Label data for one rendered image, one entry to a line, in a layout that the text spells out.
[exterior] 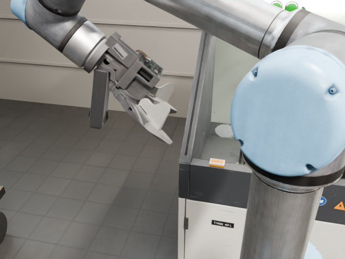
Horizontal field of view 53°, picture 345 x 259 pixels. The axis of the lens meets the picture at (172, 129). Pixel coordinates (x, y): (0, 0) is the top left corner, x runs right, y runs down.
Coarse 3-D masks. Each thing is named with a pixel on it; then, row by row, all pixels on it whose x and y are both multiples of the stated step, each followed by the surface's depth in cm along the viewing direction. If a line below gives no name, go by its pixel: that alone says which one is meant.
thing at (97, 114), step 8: (96, 72) 61; (104, 72) 61; (96, 80) 61; (104, 80) 61; (96, 88) 62; (104, 88) 62; (96, 96) 62; (104, 96) 63; (96, 104) 63; (104, 104) 63; (96, 112) 64; (104, 112) 65; (96, 120) 64; (104, 120) 65
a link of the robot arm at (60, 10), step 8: (40, 0) 54; (48, 0) 53; (56, 0) 52; (64, 0) 52; (72, 0) 53; (80, 0) 54; (48, 8) 54; (56, 8) 54; (64, 8) 54; (72, 8) 54; (80, 8) 56
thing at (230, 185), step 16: (192, 160) 120; (208, 160) 120; (192, 176) 121; (208, 176) 119; (224, 176) 118; (240, 176) 116; (192, 192) 125; (208, 192) 123; (224, 192) 121; (240, 192) 119; (336, 192) 110; (320, 208) 115
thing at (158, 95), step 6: (168, 84) 69; (156, 90) 69; (162, 90) 70; (168, 90) 70; (150, 96) 69; (156, 96) 70; (162, 96) 71; (168, 96) 71; (156, 102) 70; (174, 108) 74
